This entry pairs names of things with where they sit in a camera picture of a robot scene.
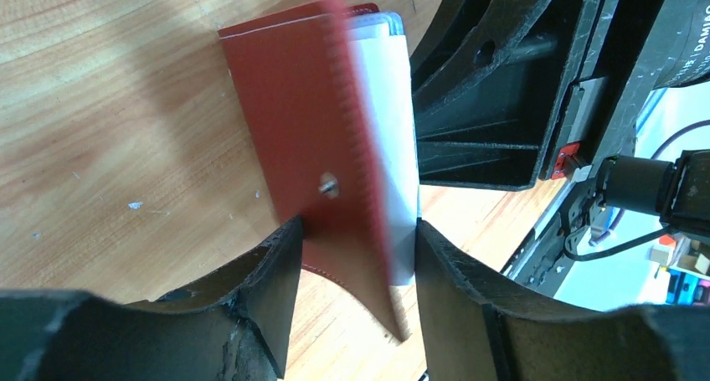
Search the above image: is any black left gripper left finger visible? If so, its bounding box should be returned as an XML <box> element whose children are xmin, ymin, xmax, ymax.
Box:
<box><xmin>1</xmin><ymin>218</ymin><xmax>303</xmax><ymax>380</ymax></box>

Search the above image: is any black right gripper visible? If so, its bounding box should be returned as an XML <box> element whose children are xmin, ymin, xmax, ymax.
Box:
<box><xmin>412</xmin><ymin>0</ymin><xmax>682</xmax><ymax>191</ymax></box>

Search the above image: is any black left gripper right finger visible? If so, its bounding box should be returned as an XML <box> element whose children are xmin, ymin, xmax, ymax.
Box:
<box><xmin>415</xmin><ymin>220</ymin><xmax>709</xmax><ymax>380</ymax></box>

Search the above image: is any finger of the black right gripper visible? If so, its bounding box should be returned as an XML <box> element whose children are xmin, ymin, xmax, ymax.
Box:
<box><xmin>410</xmin><ymin>0</ymin><xmax>492</xmax><ymax>73</ymax></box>

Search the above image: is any red leather card holder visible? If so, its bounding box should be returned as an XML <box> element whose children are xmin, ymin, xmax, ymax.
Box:
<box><xmin>219</xmin><ymin>0</ymin><xmax>419</xmax><ymax>341</ymax></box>

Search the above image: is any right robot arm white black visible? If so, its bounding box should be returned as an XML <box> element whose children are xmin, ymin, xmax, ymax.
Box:
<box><xmin>411</xmin><ymin>0</ymin><xmax>709</xmax><ymax>230</ymax></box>

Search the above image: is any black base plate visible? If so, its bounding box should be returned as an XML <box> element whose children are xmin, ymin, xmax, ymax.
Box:
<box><xmin>501</xmin><ymin>181</ymin><xmax>595</xmax><ymax>297</ymax></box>

